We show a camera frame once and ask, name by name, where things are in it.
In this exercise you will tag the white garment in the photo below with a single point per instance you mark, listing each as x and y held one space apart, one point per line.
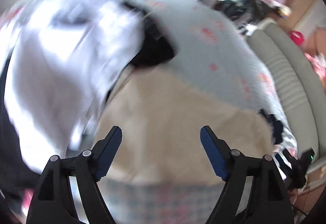
67 57

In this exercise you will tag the red small toy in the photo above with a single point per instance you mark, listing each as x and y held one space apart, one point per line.
297 37

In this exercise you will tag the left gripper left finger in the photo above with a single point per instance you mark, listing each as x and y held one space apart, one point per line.
53 200

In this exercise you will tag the blue checkered floral bedspread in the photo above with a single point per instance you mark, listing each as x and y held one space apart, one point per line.
211 56

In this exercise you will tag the navy and pink folded clothes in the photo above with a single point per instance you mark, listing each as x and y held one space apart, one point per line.
275 125

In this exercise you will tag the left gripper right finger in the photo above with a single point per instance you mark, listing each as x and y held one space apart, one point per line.
253 191

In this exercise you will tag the grey-green padded headboard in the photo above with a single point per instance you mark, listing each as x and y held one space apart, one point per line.
299 89

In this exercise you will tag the pink white plush toy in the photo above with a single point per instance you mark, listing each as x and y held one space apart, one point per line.
318 64

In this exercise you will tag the cream and pink shirt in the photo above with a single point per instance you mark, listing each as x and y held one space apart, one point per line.
160 117

